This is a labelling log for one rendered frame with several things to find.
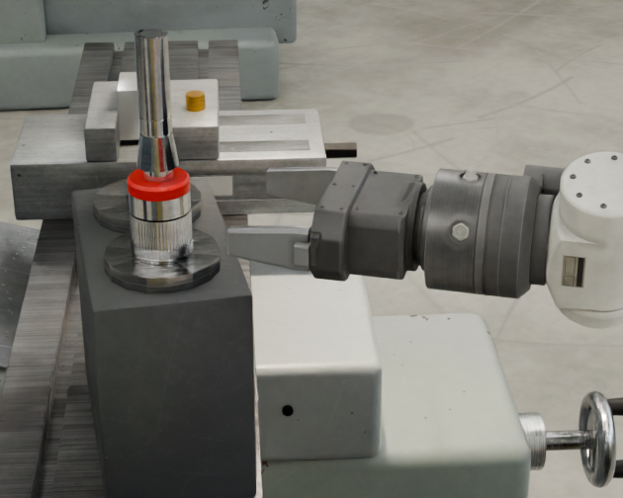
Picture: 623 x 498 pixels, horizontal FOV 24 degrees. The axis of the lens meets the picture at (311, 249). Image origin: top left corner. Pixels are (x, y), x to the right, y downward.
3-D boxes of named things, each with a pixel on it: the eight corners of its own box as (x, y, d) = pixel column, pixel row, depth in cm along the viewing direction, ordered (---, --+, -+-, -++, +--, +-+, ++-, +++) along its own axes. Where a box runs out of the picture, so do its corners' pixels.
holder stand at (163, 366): (216, 359, 135) (209, 163, 126) (258, 498, 116) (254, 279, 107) (85, 373, 133) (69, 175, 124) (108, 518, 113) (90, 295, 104)
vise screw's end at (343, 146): (355, 154, 169) (355, 139, 168) (356, 160, 168) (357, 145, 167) (321, 155, 169) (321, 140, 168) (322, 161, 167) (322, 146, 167)
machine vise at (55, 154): (317, 160, 177) (317, 76, 172) (326, 213, 163) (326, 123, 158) (30, 168, 175) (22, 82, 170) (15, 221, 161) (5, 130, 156)
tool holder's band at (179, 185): (166, 170, 111) (165, 158, 111) (203, 190, 108) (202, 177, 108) (115, 187, 109) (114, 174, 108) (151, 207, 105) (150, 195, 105)
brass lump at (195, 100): (205, 104, 163) (205, 89, 162) (205, 112, 161) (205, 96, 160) (186, 105, 163) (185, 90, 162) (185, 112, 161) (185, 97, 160)
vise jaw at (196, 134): (219, 110, 173) (218, 78, 171) (220, 159, 159) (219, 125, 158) (168, 111, 172) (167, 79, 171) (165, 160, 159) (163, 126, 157)
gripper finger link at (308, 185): (266, 202, 112) (343, 209, 111) (265, 164, 111) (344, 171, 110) (271, 193, 114) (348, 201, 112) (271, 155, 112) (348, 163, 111)
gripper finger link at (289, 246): (228, 217, 102) (313, 226, 101) (230, 258, 104) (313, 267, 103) (222, 227, 101) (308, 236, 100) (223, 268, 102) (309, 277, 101)
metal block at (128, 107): (167, 120, 168) (165, 70, 165) (166, 139, 163) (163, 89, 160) (123, 121, 168) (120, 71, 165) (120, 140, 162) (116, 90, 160)
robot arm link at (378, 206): (309, 312, 103) (475, 332, 100) (308, 190, 98) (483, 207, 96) (346, 235, 114) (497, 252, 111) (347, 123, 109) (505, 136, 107)
